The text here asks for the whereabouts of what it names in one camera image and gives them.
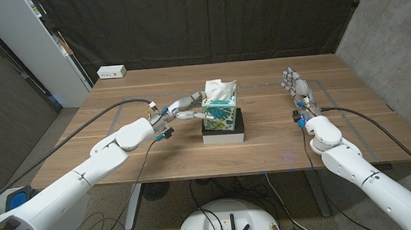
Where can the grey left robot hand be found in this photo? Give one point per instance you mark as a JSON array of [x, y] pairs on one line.
[[176, 108]]

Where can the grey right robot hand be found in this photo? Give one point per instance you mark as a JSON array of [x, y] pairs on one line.
[[303, 91]]

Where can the teal floral tissue box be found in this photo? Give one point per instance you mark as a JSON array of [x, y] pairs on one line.
[[220, 114]]

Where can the white tissue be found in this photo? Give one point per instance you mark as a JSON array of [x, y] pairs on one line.
[[218, 90]]

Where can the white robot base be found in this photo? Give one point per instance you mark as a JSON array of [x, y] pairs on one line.
[[250, 209]]

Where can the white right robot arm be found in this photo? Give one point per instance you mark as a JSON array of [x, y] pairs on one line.
[[342, 156]]

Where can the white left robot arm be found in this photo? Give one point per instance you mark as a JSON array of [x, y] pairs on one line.
[[69, 182]]

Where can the black foam block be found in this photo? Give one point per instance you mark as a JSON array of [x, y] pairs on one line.
[[240, 125]]

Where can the white power strip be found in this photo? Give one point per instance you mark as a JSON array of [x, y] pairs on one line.
[[111, 72]]

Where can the black round floor object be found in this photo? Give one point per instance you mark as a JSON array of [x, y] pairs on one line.
[[156, 191]]

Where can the black curtain backdrop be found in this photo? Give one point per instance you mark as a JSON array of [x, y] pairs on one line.
[[202, 21]]

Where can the grey table leg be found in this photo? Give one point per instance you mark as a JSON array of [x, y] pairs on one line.
[[318, 197]]

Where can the white table leg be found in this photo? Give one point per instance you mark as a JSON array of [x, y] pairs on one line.
[[133, 207]]

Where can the white floor platform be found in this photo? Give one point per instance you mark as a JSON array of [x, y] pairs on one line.
[[71, 218]]

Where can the white cabinet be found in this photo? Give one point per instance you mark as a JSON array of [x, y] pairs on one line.
[[30, 44]]

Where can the blue and black foot pedal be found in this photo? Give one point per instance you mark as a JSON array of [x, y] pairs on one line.
[[17, 200]]

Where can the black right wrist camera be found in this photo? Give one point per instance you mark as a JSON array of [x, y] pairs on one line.
[[296, 116]]

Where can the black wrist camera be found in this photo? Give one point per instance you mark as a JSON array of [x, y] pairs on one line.
[[167, 133], [296, 116]]

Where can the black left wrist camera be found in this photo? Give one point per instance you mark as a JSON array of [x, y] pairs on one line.
[[167, 133]]

